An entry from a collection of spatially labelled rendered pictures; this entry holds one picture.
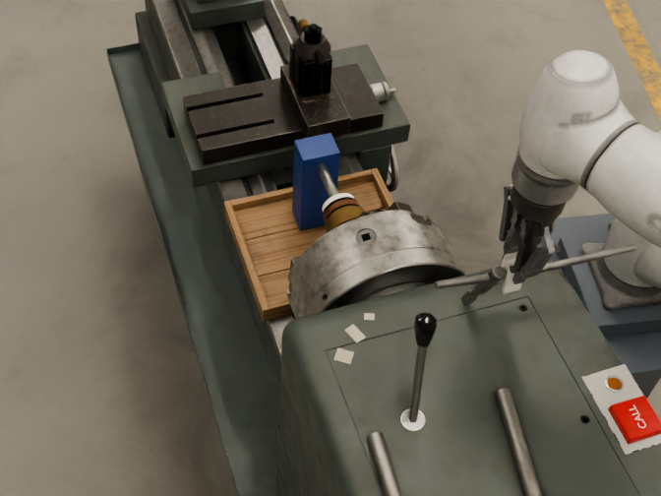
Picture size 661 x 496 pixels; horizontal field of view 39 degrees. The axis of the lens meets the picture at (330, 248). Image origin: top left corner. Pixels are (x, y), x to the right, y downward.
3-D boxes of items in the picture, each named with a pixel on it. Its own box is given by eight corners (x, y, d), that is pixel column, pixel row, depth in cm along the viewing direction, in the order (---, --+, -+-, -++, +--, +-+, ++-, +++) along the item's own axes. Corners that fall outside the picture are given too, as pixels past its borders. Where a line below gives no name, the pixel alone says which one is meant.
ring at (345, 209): (382, 223, 176) (364, 188, 182) (334, 235, 174) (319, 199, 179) (377, 254, 184) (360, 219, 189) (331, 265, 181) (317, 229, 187)
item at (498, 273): (461, 308, 150) (496, 279, 140) (457, 295, 150) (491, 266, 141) (473, 306, 151) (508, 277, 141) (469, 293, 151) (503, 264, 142)
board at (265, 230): (424, 279, 201) (427, 269, 198) (263, 321, 193) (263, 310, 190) (375, 179, 218) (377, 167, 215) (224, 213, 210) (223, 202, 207)
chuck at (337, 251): (464, 317, 185) (462, 224, 159) (314, 373, 182) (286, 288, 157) (446, 281, 190) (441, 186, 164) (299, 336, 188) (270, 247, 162)
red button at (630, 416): (661, 435, 139) (666, 428, 137) (626, 446, 137) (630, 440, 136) (640, 401, 142) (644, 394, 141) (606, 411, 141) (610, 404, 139)
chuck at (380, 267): (471, 332, 183) (470, 240, 157) (320, 389, 180) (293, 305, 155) (464, 317, 185) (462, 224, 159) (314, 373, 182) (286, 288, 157)
